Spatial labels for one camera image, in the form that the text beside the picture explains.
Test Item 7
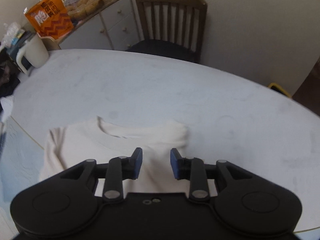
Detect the crumpled white paper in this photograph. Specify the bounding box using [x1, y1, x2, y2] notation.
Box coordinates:
[0, 96, 15, 123]

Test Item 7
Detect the white plastic pitcher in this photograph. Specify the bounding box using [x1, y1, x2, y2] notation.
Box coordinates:
[15, 33, 50, 74]

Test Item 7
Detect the pile of dark clothes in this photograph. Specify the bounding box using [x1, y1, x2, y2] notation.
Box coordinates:
[0, 47, 21, 98]

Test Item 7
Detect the light wooden chair back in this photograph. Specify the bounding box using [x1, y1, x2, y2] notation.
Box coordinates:
[41, 36, 62, 51]

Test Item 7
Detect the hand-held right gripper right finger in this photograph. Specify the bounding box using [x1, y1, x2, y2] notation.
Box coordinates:
[170, 148, 251, 203]

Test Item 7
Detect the dark wooden chair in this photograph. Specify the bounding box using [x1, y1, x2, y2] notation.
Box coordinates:
[126, 0, 208, 64]

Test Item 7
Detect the yellow object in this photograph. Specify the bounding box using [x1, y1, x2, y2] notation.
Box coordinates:
[268, 82, 292, 98]

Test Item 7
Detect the clear plastic bag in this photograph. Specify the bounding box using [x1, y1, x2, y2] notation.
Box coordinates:
[3, 22, 26, 46]

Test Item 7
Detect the white t-shirt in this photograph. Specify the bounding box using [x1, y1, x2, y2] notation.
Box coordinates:
[39, 116, 189, 197]

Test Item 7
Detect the orange snack bag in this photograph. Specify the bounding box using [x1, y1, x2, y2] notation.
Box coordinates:
[24, 0, 75, 40]

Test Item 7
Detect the bag of bread rolls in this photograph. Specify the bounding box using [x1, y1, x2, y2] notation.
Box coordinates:
[63, 0, 106, 20]

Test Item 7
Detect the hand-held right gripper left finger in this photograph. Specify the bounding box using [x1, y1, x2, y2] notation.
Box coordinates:
[61, 147, 143, 203]

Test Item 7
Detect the white drawer cabinet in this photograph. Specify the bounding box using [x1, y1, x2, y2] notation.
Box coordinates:
[60, 0, 141, 52]

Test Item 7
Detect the light blue patterned table mat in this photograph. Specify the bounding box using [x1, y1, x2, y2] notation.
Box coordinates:
[0, 116, 46, 205]

